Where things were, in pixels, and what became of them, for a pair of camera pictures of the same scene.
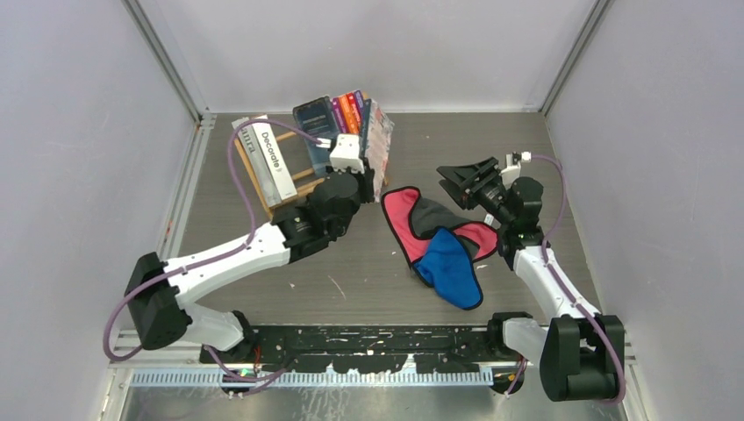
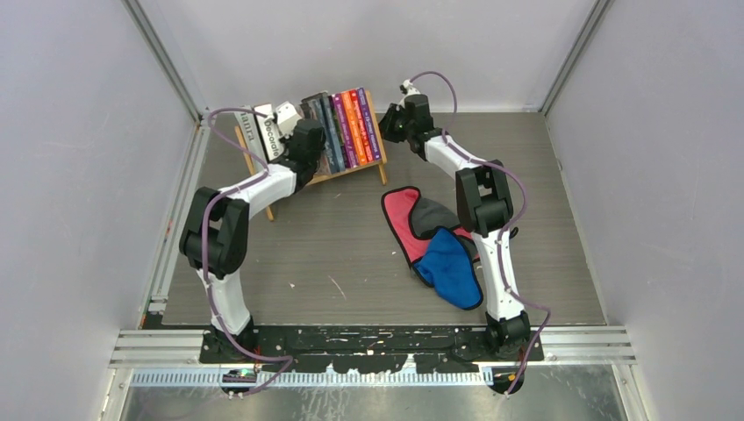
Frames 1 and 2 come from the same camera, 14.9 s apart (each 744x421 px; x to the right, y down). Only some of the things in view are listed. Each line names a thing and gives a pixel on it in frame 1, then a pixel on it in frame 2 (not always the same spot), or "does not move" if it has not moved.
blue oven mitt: x=447 y=267 does not move
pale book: x=380 y=134 to x=312 y=110
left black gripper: x=366 y=181 to x=288 y=141
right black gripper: x=465 y=176 to x=391 y=111
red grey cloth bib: x=414 y=217 does not move
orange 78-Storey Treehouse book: x=350 y=118 does not move
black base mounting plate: x=360 y=348 does not move
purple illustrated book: x=339 y=117 does not move
